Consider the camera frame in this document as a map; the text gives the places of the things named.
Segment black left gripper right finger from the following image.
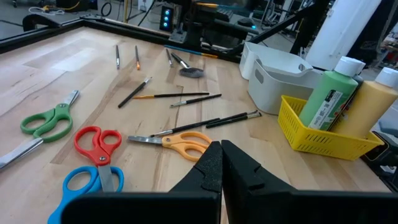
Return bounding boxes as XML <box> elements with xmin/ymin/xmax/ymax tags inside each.
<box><xmin>221</xmin><ymin>139</ymin><xmax>398</xmax><ymax>224</ymax></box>

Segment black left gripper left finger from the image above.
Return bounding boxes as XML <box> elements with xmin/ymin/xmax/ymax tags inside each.
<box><xmin>60</xmin><ymin>140</ymin><xmax>223</xmax><ymax>224</ymax></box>

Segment orange handled scissors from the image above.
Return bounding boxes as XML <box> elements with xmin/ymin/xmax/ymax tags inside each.
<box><xmin>127</xmin><ymin>131</ymin><xmax>213</xmax><ymax>162</ymax></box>

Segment black paintbrush silver ferrule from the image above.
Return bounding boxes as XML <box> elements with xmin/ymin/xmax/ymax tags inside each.
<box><xmin>169</xmin><ymin>93</ymin><xmax>223</xmax><ymax>109</ymax></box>
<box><xmin>205</xmin><ymin>112</ymin><xmax>262</xmax><ymax>129</ymax></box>
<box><xmin>214</xmin><ymin>110</ymin><xmax>259</xmax><ymax>123</ymax></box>
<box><xmin>117</xmin><ymin>77</ymin><xmax>154</xmax><ymax>110</ymax></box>
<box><xmin>149</xmin><ymin>117</ymin><xmax>221</xmax><ymax>139</ymax></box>

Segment black paintbrush orange ferrule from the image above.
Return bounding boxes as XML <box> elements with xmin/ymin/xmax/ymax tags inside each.
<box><xmin>132</xmin><ymin>91</ymin><xmax>211</xmax><ymax>100</ymax></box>

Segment red handled scissors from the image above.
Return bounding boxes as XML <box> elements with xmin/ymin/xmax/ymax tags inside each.
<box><xmin>73</xmin><ymin>125</ymin><xmax>123</xmax><ymax>193</ymax></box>

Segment fluffy dark bristle brush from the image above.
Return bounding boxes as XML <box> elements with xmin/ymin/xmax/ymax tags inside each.
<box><xmin>170</xmin><ymin>52</ymin><xmax>205</xmax><ymax>79</ymax></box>

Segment green paint bottle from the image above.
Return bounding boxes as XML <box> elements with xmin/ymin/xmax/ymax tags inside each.
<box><xmin>298</xmin><ymin>55</ymin><xmax>366</xmax><ymax>131</ymax></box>

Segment small thin paintbrush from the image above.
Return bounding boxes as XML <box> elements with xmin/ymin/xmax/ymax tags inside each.
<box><xmin>165</xmin><ymin>47</ymin><xmax>174</xmax><ymax>68</ymax></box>

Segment teal handled paintbrush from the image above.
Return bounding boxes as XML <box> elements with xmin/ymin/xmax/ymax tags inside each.
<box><xmin>164</xmin><ymin>44</ymin><xmax>219</xmax><ymax>60</ymax></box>
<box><xmin>195</xmin><ymin>2</ymin><xmax>248</xmax><ymax>11</ymax></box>

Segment yellow paint bottle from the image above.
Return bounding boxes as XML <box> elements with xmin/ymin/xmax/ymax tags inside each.
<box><xmin>330</xmin><ymin>67</ymin><xmax>398</xmax><ymax>139</ymax></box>

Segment yellow plastic basket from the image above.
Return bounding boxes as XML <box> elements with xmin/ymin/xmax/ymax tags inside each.
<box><xmin>277</xmin><ymin>95</ymin><xmax>386</xmax><ymax>162</ymax></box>

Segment light grey plastic bin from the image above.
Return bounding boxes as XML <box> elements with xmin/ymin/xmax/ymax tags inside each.
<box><xmin>248</xmin><ymin>58</ymin><xmax>324</xmax><ymax>116</ymax></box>

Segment white plastic bin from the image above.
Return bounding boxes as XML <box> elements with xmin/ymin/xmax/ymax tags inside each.
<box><xmin>238</xmin><ymin>42</ymin><xmax>314</xmax><ymax>81</ymax></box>

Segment black operator desk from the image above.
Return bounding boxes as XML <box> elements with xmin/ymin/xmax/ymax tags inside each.
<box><xmin>214</xmin><ymin>19</ymin><xmax>259</xmax><ymax>35</ymax></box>

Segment black box with LED lights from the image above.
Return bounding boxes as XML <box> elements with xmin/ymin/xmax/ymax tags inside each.
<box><xmin>159</xmin><ymin>5</ymin><xmax>175</xmax><ymax>32</ymax></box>

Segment black computer mouse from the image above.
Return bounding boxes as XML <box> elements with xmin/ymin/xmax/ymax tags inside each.
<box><xmin>238</xmin><ymin>17</ymin><xmax>258</xmax><ymax>28</ymax></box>

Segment black support beam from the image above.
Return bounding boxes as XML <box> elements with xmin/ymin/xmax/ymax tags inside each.
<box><xmin>236</xmin><ymin>0</ymin><xmax>332</xmax><ymax>57</ymax></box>

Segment black keyboard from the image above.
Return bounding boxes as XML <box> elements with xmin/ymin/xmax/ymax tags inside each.
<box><xmin>216</xmin><ymin>6</ymin><xmax>239</xmax><ymax>19</ymax></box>

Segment black clamp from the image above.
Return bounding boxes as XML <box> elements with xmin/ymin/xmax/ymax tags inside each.
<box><xmin>22</xmin><ymin>13</ymin><xmax>53</xmax><ymax>32</ymax></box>

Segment blue handled scissors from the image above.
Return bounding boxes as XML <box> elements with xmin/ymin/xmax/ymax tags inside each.
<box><xmin>47</xmin><ymin>165</ymin><xmax>125</xmax><ymax>224</ymax></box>

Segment black table-level camera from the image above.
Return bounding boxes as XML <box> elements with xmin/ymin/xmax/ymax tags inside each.
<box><xmin>360</xmin><ymin>130</ymin><xmax>398</xmax><ymax>194</ymax></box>

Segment green handled scissors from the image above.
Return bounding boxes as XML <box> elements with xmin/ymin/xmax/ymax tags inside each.
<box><xmin>19</xmin><ymin>90</ymin><xmax>80</xmax><ymax>144</ymax></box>

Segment coiled black cable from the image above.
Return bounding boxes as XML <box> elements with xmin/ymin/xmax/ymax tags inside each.
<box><xmin>100</xmin><ymin>1</ymin><xmax>113</xmax><ymax>17</ymax></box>

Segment yellow cable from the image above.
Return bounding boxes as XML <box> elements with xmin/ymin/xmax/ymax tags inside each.
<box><xmin>42</xmin><ymin>1</ymin><xmax>81</xmax><ymax>12</ymax></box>

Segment white cable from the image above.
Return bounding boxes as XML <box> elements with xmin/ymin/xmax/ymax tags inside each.
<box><xmin>28</xmin><ymin>6</ymin><xmax>65</xmax><ymax>16</ymax></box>

